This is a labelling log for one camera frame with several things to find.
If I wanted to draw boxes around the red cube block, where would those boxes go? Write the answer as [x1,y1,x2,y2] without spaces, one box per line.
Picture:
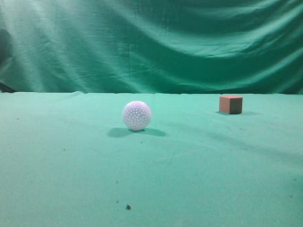
[219,96,243,114]

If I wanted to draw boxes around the white dimpled golf ball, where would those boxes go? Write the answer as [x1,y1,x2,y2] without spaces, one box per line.
[122,101,152,131]

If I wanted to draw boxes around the green backdrop cloth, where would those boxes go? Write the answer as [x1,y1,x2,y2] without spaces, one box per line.
[0,0,303,95]

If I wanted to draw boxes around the green table cloth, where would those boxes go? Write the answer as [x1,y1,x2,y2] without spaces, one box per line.
[0,92,303,227]

